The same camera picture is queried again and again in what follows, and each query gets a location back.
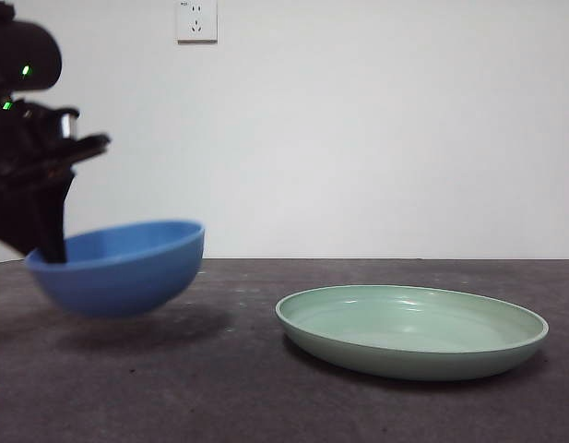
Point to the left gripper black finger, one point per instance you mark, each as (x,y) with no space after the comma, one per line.
(12,221)
(53,221)

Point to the blue ribbed bowl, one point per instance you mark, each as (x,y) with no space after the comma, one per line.
(122,286)

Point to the pale green plate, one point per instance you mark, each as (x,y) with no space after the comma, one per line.
(404,332)

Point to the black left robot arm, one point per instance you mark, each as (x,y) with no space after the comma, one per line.
(26,46)

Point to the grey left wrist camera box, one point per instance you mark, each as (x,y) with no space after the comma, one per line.
(68,124)

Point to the white wall socket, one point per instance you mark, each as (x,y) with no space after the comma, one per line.
(196,32)

